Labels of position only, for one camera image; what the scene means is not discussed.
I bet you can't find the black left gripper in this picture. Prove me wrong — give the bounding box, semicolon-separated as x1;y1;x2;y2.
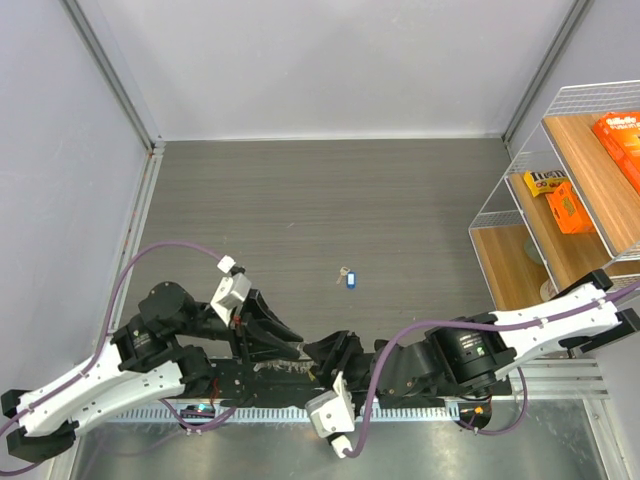
173;286;305;362

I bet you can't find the blue key tag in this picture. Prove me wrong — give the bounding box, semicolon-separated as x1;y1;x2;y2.
346;271;357;290

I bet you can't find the round steel keyring disc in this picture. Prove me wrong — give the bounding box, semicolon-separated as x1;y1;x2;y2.
253;342;316;381

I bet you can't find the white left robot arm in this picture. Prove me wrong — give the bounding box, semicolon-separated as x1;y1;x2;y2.
1;282;303;464

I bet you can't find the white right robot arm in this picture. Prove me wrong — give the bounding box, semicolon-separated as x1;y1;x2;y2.
302;270;639;407

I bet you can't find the yellow M&M's bag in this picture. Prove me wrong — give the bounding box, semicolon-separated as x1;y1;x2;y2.
523;169;568;198

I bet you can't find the orange Reese's box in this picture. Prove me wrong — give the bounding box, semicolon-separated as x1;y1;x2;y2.
546;181;595;234

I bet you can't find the orange Gillette box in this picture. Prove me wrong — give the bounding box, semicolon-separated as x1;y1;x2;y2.
592;112;640;192

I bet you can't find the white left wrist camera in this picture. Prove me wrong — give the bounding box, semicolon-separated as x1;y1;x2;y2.
210;255;252;326

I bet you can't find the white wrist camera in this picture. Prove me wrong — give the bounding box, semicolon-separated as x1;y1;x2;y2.
305;371;355;459
210;255;252;326

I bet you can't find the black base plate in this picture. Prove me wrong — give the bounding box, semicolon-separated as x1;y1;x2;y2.
182;359;512;409

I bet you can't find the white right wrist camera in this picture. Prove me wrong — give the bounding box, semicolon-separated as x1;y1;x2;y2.
305;371;355;459

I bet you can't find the white slotted cable duct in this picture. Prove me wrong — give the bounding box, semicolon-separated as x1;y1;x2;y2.
122;403;461;422

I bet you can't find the white wire shelf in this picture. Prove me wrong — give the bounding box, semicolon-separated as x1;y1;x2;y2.
469;80;639;309

